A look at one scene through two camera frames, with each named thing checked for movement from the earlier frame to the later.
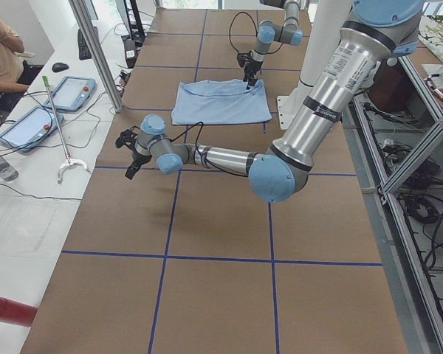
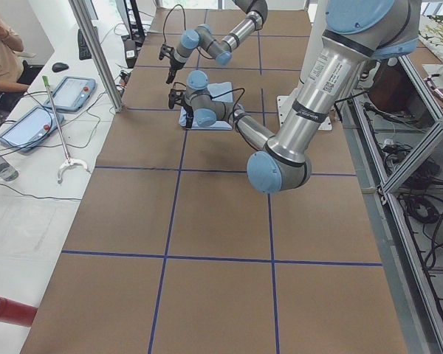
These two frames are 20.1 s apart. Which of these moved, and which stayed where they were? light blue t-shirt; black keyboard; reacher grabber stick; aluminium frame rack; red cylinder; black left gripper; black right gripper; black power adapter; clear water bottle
Moved: black left gripper; black right gripper; light blue t-shirt
Stayed: aluminium frame rack; reacher grabber stick; clear water bottle; black power adapter; red cylinder; black keyboard
